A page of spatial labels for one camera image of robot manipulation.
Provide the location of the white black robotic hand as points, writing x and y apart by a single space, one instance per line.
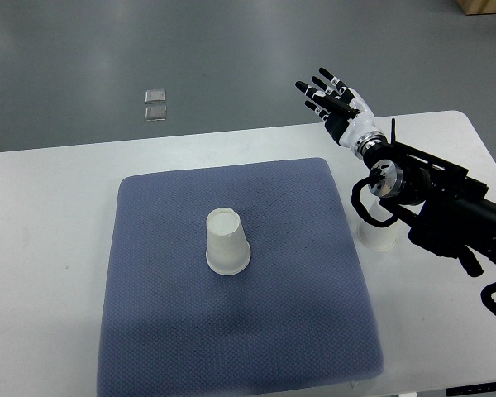
345 114

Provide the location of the white paper cup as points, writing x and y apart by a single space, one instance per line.
228 251
378 238

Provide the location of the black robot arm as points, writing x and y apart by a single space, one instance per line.
446 210

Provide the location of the wooden furniture corner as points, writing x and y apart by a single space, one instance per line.
477 7

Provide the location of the white paper cup on mat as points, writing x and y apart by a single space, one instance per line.
228 251

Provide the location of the lower silver floor plate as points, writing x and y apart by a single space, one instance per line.
155 113

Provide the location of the silver floor plate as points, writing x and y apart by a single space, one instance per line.
155 96
155 113

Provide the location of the upper silver floor plate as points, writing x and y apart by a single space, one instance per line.
155 96

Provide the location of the blue grey fabric mat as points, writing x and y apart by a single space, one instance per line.
299 315

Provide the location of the black table edge panel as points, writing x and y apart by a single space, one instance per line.
471 389

